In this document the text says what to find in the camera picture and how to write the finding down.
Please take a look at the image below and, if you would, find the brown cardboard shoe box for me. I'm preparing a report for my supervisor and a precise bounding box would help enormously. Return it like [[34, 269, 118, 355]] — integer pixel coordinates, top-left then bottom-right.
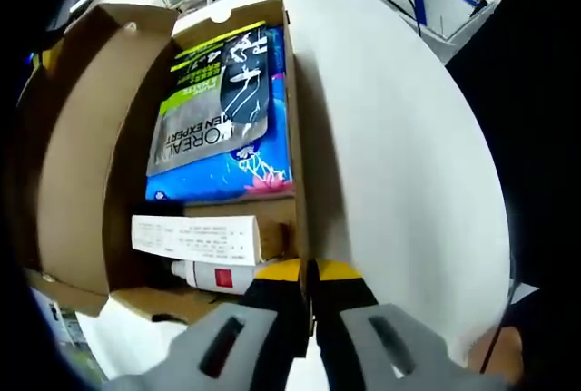
[[17, 0, 317, 325]]

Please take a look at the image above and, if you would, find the white bottle red label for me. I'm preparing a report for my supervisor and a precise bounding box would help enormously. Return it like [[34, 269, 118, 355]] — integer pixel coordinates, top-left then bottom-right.
[[170, 258, 278, 296]]

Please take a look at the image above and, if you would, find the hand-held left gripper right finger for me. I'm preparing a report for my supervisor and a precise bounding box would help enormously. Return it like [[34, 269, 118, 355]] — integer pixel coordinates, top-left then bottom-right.
[[310, 258, 505, 391]]

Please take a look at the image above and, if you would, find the blue wet wipes soft item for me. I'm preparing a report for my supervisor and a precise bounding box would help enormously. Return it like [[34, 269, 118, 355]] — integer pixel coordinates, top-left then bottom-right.
[[265, 24, 288, 75]]

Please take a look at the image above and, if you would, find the black cable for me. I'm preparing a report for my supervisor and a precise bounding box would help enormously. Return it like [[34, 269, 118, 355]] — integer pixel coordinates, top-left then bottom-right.
[[478, 268, 518, 376]]

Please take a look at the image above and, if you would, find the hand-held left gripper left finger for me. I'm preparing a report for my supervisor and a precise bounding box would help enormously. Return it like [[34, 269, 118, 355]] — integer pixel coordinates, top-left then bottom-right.
[[103, 258, 312, 391]]

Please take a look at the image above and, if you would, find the grey green soft sachet item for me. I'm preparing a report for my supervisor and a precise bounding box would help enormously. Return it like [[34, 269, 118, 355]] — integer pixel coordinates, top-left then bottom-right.
[[145, 21, 273, 179]]

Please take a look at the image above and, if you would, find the blue tissue pack soft item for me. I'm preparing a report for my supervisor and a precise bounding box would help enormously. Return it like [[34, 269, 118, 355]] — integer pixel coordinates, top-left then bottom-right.
[[144, 71, 296, 204]]

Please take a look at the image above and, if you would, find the white printed carton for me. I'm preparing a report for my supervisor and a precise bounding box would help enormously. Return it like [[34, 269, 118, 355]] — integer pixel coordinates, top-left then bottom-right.
[[130, 213, 265, 268]]

